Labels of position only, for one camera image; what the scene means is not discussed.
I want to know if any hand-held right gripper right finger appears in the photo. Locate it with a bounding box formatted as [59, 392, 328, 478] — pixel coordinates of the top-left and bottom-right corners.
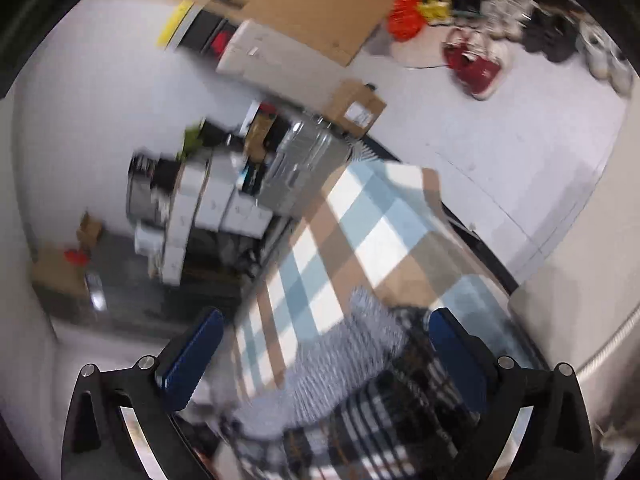
[427, 307, 596, 480]

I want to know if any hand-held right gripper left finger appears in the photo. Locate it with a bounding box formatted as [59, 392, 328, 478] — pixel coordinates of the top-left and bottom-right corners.
[60, 307, 226, 480]

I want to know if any plaid fleece-lined jacket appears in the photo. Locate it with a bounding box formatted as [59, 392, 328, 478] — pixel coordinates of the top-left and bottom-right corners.
[215, 287, 501, 480]

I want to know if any white drawer cabinet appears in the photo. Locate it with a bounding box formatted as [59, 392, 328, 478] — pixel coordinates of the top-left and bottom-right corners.
[160, 152, 273, 286]

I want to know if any checked bed sheet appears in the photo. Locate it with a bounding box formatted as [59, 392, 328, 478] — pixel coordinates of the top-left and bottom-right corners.
[230, 160, 551, 401]

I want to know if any green plant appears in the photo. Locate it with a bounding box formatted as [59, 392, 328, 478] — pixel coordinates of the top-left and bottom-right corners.
[177, 119, 211, 158]

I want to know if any silver suitcase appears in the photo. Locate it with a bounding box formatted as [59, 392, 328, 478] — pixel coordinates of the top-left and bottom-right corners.
[262, 120, 351, 218]

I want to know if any cardboard box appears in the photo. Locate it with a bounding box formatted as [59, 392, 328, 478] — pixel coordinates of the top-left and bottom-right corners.
[325, 80, 388, 138]

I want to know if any red shoe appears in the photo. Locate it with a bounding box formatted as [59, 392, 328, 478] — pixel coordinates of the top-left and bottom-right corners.
[442, 27, 488, 78]
[460, 42, 511, 101]

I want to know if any beige tall cabinet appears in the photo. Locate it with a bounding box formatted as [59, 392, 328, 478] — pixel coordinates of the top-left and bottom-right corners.
[216, 19, 351, 106]

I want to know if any row of floor shoes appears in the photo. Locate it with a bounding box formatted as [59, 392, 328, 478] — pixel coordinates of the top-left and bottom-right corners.
[450, 0, 636, 93]

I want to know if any orange-red bag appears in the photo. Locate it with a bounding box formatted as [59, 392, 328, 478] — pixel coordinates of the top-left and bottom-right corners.
[387, 0, 426, 41]

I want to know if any wooden door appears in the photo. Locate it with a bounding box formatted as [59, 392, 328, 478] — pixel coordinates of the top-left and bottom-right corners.
[95, 0, 401, 67]

